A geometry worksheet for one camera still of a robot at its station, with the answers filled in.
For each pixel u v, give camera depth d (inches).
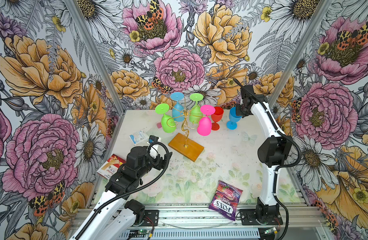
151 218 28.9
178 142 40.3
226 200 30.6
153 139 23.9
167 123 33.7
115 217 18.5
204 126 31.2
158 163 22.4
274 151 22.1
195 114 34.1
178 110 34.8
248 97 27.2
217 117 40.2
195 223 29.2
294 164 20.4
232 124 42.4
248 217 29.1
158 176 19.5
